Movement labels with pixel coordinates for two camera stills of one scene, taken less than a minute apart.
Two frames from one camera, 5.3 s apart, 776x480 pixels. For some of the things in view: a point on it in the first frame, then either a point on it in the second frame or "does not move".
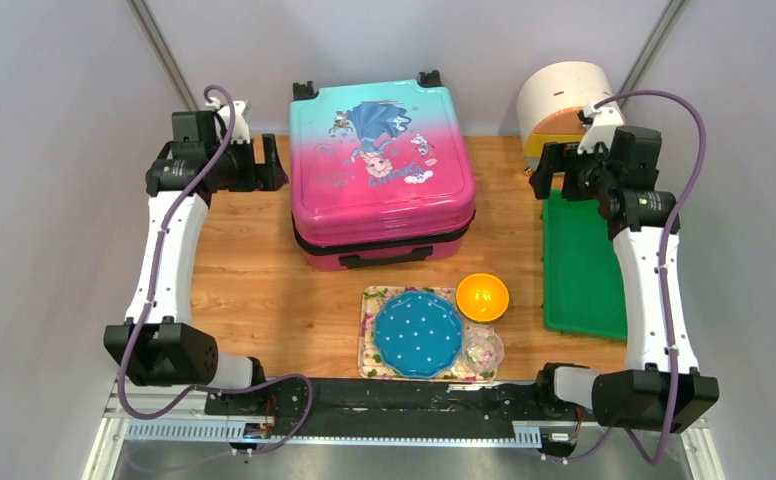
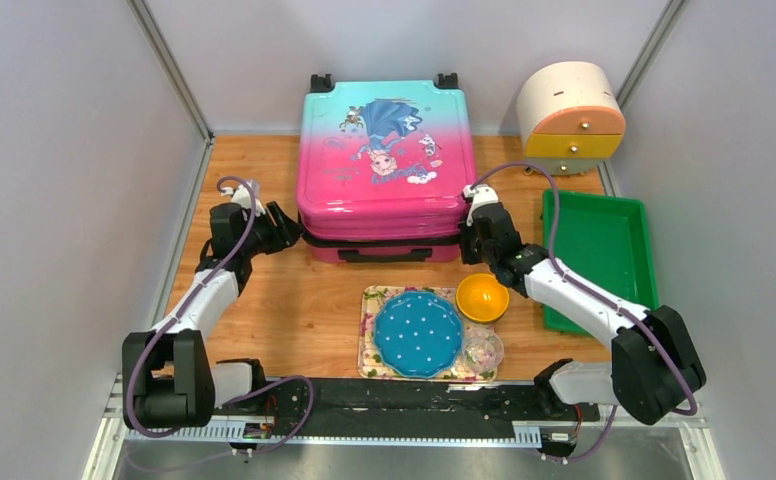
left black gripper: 267,176 to 289,232
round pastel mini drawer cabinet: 549,96 does not move
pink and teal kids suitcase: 378,174 does not move
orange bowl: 482,298 does not move
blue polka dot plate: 418,334 does not move
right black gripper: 558,157 to 466,258
